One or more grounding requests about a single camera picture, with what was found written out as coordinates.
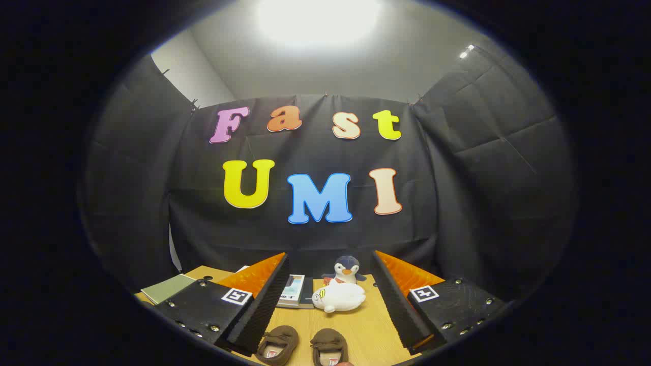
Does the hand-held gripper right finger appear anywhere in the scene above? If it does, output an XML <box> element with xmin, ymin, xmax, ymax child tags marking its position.
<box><xmin>373</xmin><ymin>250</ymin><xmax>509</xmax><ymax>355</ymax></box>

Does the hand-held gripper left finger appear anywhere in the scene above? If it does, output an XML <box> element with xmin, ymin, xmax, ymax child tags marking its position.
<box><xmin>153</xmin><ymin>253</ymin><xmax>290</xmax><ymax>356</ymax></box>

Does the brown fuzzy slipper shoe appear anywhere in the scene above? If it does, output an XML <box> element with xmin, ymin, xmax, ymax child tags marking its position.
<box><xmin>310</xmin><ymin>328</ymin><xmax>349</xmax><ymax>366</ymax></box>
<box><xmin>256</xmin><ymin>325</ymin><xmax>300</xmax><ymax>365</ymax></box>

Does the green fabric storage box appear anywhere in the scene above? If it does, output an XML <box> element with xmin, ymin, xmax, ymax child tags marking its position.
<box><xmin>140</xmin><ymin>273</ymin><xmax>196</xmax><ymax>306</ymax></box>

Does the pale blue cover book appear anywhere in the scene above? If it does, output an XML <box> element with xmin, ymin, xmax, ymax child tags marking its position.
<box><xmin>277</xmin><ymin>274</ymin><xmax>306</xmax><ymax>308</ymax></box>

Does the black book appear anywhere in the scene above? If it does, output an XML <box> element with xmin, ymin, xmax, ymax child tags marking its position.
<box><xmin>300</xmin><ymin>277</ymin><xmax>315</xmax><ymax>310</ymax></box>

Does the white round plush toy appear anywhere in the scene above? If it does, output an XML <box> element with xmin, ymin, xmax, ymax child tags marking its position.
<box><xmin>312</xmin><ymin>282</ymin><xmax>367</xmax><ymax>313</ymax></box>

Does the grey penguin plush toy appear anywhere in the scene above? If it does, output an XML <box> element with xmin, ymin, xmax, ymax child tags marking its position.
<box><xmin>322</xmin><ymin>256</ymin><xmax>367</xmax><ymax>285</ymax></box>

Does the bright ceiling light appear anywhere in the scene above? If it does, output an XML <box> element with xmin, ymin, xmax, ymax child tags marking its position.
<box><xmin>257</xmin><ymin>0</ymin><xmax>382</xmax><ymax>49</ymax></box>

